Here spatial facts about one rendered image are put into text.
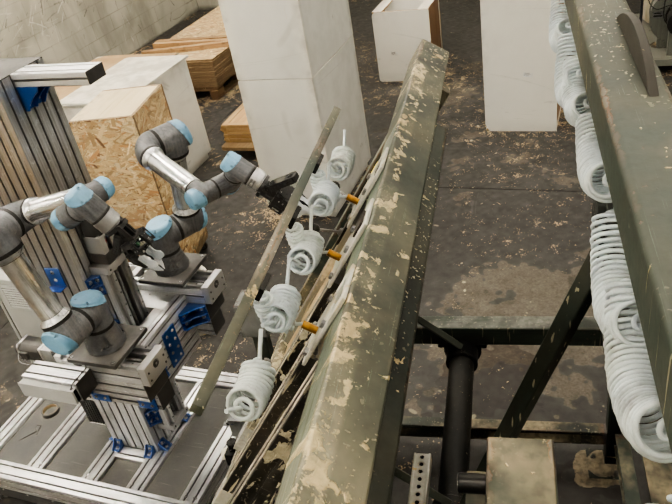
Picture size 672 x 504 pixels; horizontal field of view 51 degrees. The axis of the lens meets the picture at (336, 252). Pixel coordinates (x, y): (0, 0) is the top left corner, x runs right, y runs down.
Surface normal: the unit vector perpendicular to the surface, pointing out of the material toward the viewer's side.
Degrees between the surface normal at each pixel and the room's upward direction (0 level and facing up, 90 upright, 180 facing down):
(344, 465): 33
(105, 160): 90
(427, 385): 0
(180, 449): 0
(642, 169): 0
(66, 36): 90
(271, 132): 90
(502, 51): 90
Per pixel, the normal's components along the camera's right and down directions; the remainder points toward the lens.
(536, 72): -0.33, 0.57
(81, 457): -0.16, -0.82
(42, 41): 0.93, 0.07
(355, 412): 0.40, -0.69
